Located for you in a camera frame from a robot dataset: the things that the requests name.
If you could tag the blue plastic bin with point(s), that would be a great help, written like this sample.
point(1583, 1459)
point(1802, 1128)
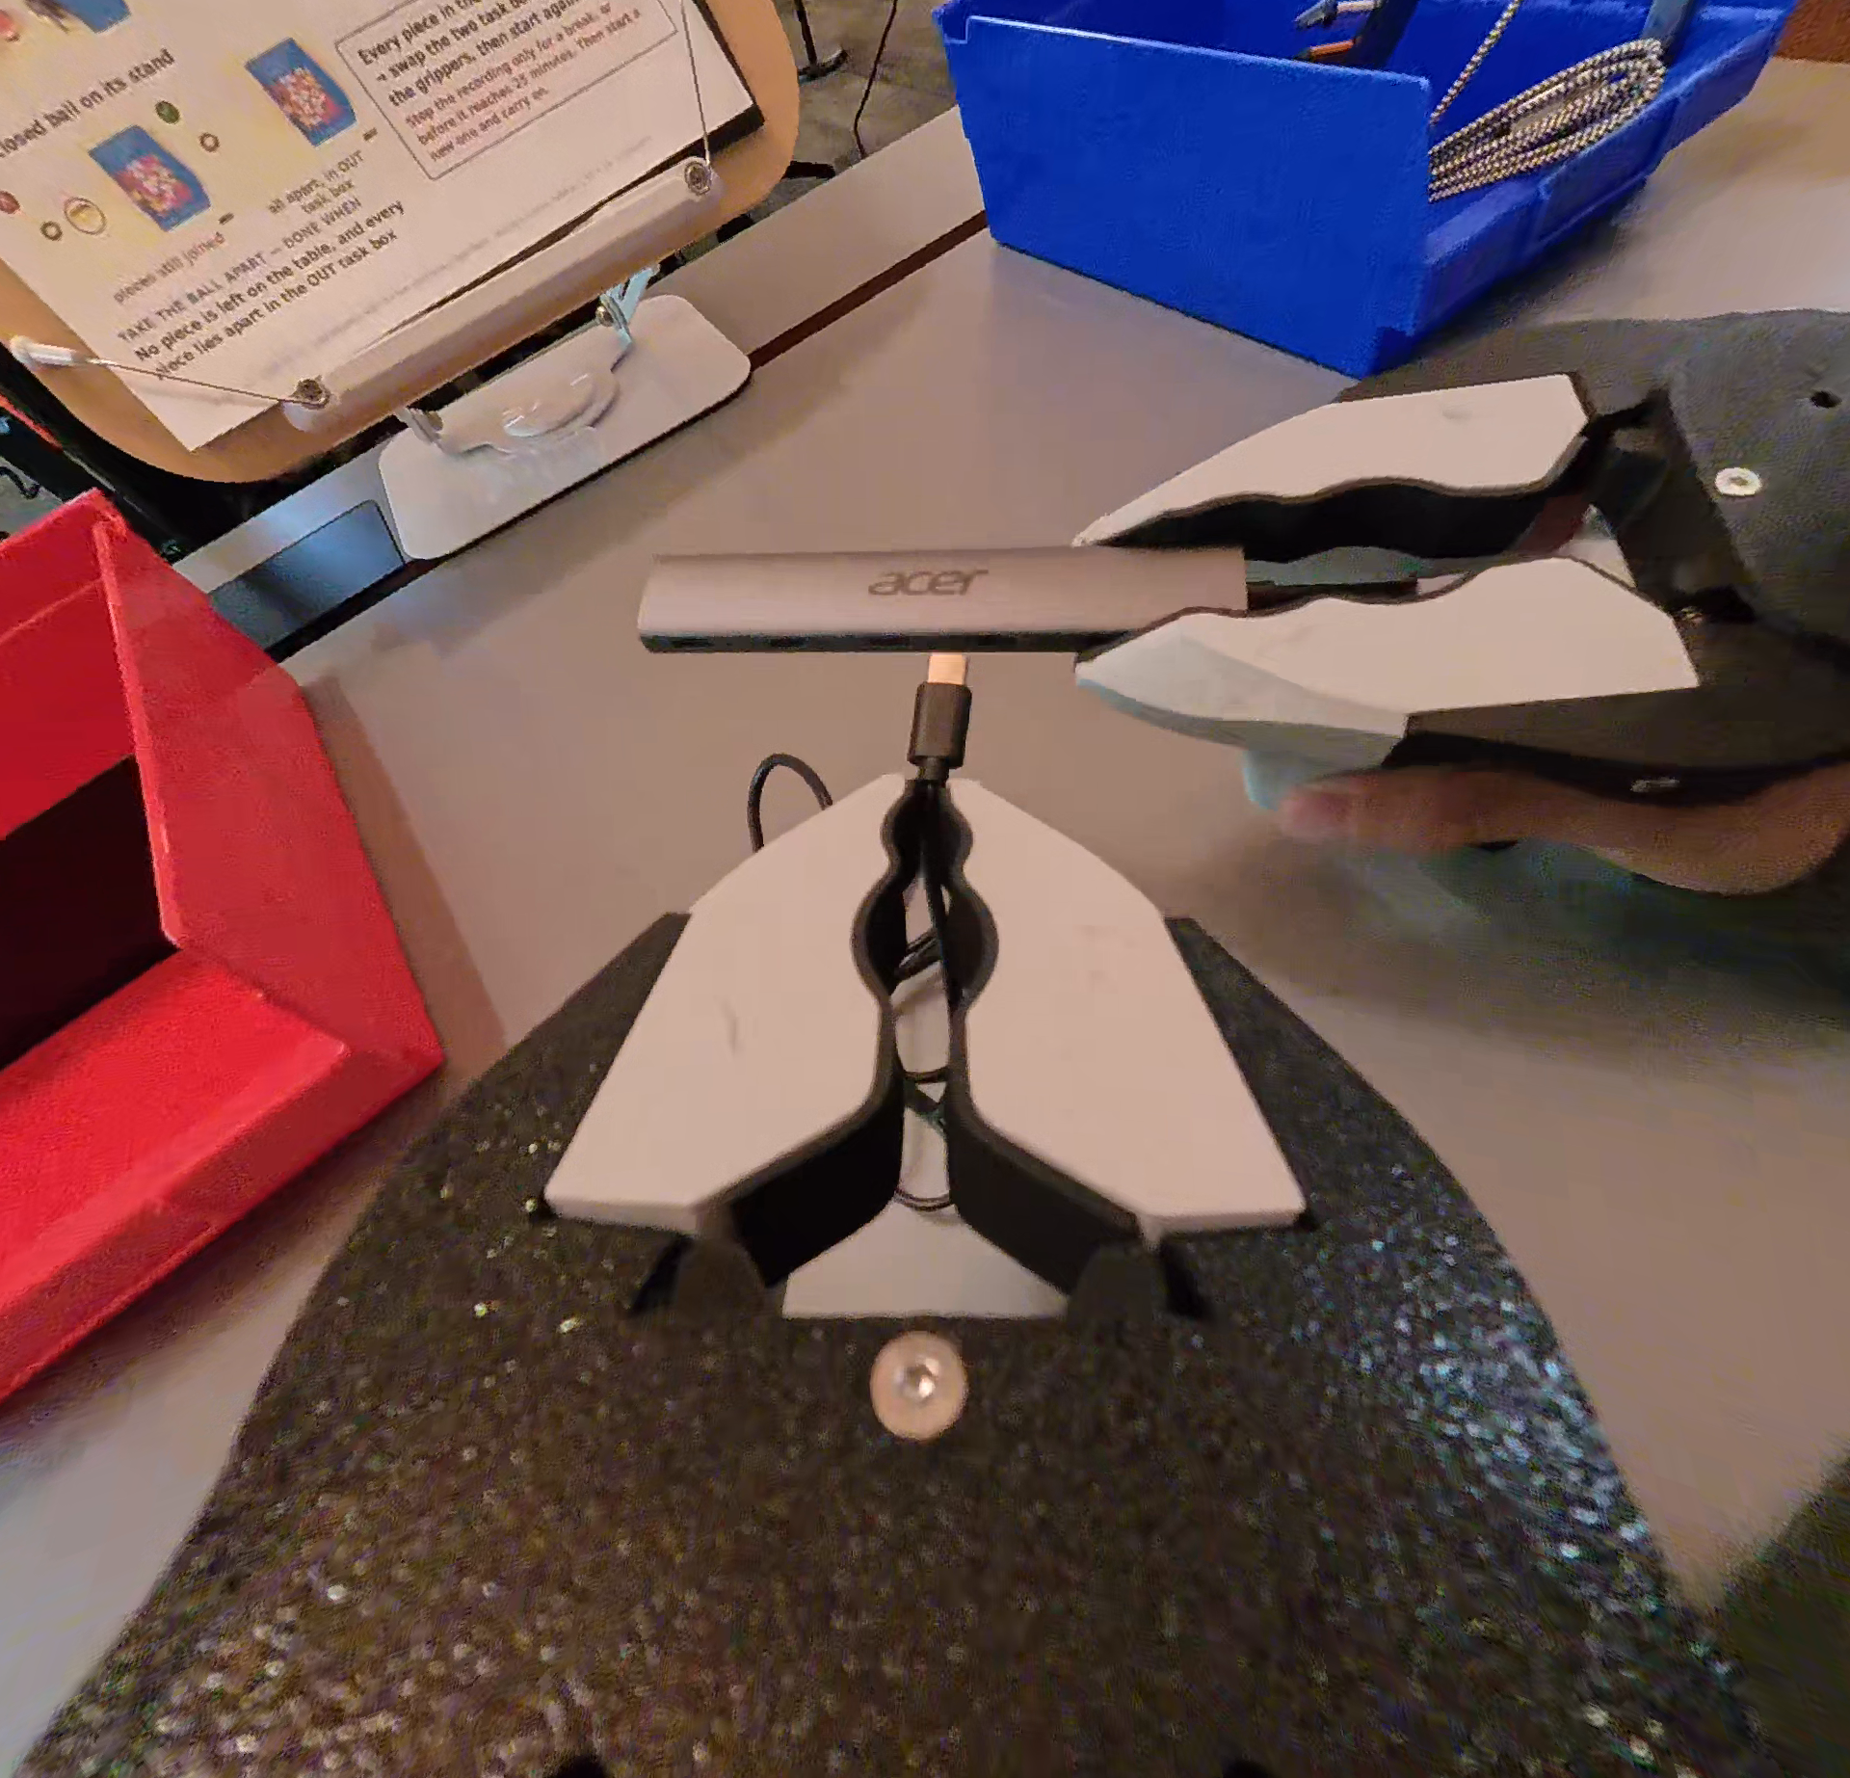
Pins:
point(1186, 144)

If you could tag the red plastic bin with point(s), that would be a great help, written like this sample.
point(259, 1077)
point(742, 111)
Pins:
point(216, 1083)

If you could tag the grey usb hub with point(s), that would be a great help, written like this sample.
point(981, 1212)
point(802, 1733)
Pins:
point(810, 595)

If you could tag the person's right hand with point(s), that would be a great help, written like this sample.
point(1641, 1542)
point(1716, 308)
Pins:
point(1446, 811)

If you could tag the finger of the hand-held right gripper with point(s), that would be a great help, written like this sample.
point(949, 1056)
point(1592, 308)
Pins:
point(1373, 657)
point(1373, 441)

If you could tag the printed instruction sheet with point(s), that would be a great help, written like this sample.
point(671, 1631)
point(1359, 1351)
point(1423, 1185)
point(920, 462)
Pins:
point(434, 100)

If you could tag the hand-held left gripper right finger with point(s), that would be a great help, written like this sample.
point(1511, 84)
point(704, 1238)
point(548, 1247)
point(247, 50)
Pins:
point(1112, 1054)

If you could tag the instruction sheet on stand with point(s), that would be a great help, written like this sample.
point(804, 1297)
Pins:
point(650, 376)

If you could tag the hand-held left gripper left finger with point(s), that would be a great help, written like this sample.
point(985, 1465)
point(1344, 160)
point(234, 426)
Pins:
point(723, 1054)

